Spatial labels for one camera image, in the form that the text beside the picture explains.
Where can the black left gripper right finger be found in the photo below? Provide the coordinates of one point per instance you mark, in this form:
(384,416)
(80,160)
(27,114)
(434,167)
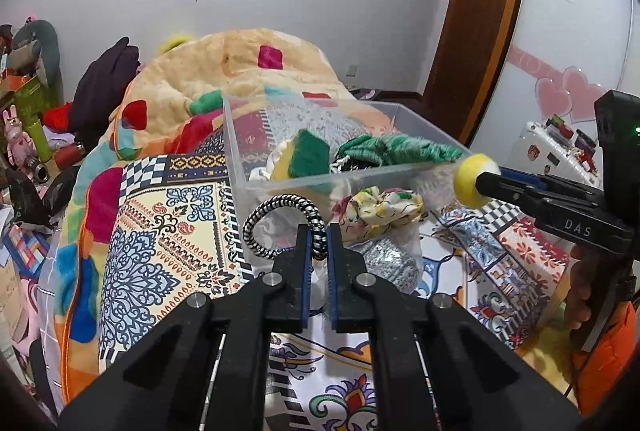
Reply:
(435,367)

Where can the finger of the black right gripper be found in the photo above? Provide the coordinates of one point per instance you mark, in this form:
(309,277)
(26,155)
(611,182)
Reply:
(527,191)
(514,181)

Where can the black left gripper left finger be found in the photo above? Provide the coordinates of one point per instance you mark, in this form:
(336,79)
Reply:
(204,365)

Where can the yellow felt ball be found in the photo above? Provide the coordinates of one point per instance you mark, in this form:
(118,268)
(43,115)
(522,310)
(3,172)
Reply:
(465,178)

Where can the green knitted cloth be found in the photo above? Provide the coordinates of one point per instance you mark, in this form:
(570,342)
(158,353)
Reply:
(394,149)

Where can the green yellow scrub sponge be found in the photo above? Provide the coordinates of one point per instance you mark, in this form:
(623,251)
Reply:
(311,157)

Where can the person right hand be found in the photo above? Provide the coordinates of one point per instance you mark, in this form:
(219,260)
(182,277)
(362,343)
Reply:
(582,274)

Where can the patchwork patterned tablecloth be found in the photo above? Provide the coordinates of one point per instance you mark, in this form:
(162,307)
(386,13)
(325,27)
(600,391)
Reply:
(319,376)

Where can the floral yellow scrunchie cloth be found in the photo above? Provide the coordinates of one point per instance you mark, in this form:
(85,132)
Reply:
(372,212)

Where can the white cloth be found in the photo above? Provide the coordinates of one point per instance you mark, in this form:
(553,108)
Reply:
(277,167)

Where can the brown wooden door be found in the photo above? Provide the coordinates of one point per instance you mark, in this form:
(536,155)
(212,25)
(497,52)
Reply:
(468,59)

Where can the clear plastic storage box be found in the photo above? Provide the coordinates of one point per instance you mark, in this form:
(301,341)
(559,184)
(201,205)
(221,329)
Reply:
(375,169)

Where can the red thermos bottle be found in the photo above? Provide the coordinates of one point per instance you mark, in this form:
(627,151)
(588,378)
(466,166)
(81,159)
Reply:
(69,155)

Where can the green cylinder bottle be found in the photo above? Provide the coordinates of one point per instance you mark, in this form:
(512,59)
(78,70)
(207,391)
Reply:
(34,129)

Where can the colourful plush blanket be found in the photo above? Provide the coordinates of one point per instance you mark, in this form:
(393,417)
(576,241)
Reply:
(150,222)

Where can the pink bunny plush toy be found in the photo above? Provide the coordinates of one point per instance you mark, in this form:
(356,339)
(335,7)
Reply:
(21,150)

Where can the dark purple jacket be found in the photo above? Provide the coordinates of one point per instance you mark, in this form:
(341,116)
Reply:
(100,91)

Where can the green cardboard box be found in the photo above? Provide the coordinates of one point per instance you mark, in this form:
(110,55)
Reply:
(30,97)

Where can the grey green plush toy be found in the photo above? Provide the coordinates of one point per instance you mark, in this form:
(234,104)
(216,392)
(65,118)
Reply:
(34,51)

